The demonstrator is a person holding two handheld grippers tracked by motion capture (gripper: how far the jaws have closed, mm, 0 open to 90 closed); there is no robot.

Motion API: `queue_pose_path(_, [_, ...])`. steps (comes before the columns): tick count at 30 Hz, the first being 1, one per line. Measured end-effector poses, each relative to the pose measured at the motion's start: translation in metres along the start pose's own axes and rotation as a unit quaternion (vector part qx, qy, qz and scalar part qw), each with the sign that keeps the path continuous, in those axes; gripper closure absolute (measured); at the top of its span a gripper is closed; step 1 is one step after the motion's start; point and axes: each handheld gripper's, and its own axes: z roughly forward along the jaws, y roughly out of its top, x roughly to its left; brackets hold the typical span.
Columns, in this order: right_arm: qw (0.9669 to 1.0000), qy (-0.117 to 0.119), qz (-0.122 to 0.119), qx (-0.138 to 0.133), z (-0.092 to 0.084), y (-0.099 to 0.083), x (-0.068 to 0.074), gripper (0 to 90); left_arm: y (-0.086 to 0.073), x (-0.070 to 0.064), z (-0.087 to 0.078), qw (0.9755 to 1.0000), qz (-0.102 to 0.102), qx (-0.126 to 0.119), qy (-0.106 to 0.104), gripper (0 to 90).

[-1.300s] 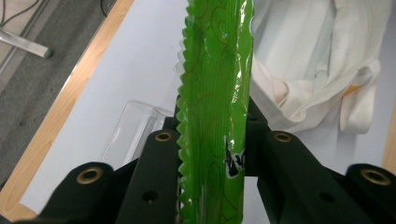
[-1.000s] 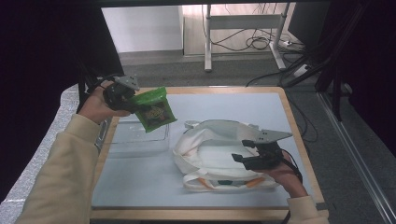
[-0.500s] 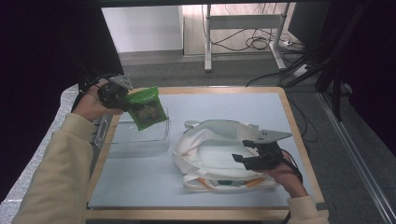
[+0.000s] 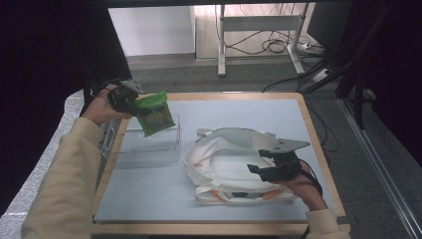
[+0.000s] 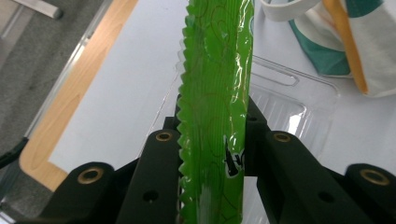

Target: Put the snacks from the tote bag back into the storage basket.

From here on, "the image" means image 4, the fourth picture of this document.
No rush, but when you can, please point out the person's left hand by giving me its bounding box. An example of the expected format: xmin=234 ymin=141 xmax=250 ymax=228
xmin=81 ymin=84 xmax=133 ymax=126

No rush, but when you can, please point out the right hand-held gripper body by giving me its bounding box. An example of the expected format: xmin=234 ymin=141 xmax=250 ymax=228
xmin=260 ymin=138 xmax=312 ymax=183

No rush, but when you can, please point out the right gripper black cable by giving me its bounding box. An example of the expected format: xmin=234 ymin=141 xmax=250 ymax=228
xmin=298 ymin=158 xmax=324 ymax=197

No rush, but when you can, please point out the white patterned tote bag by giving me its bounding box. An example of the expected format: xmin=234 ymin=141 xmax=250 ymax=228
xmin=183 ymin=126 xmax=300 ymax=205

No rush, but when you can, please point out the green snack packet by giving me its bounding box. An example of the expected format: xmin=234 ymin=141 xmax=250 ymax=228
xmin=132 ymin=91 xmax=177 ymax=138

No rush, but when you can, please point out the white power strip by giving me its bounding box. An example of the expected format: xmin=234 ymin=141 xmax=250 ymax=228
xmin=313 ymin=68 xmax=333 ymax=83

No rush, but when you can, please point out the pale blue table mat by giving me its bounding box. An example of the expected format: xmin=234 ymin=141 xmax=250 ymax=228
xmin=94 ymin=99 xmax=333 ymax=223

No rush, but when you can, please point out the aluminium rail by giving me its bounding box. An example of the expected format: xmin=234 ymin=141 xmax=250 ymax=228
xmin=336 ymin=98 xmax=422 ymax=239
xmin=98 ymin=99 xmax=122 ymax=160

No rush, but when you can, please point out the person's right hand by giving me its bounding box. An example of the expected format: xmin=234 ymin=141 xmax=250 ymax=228
xmin=270 ymin=160 xmax=329 ymax=212

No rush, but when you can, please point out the thin black floor cable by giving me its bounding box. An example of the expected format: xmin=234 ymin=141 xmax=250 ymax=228
xmin=307 ymin=101 xmax=340 ymax=153

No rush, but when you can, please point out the clear plastic container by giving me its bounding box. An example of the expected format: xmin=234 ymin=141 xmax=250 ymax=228
xmin=100 ymin=114 xmax=182 ymax=168

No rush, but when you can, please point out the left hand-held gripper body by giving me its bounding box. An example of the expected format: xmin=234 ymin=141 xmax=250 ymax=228
xmin=106 ymin=78 xmax=144 ymax=116

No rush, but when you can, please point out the tangle of black floor cables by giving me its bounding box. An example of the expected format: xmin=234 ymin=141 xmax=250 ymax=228
xmin=223 ymin=29 xmax=327 ymax=57

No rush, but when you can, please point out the black curtain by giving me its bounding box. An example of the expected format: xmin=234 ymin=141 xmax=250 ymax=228
xmin=331 ymin=0 xmax=422 ymax=167
xmin=0 ymin=0 xmax=133 ymax=217

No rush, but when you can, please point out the white desk frame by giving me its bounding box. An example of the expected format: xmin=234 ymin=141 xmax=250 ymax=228
xmin=217 ymin=3 xmax=310 ymax=78

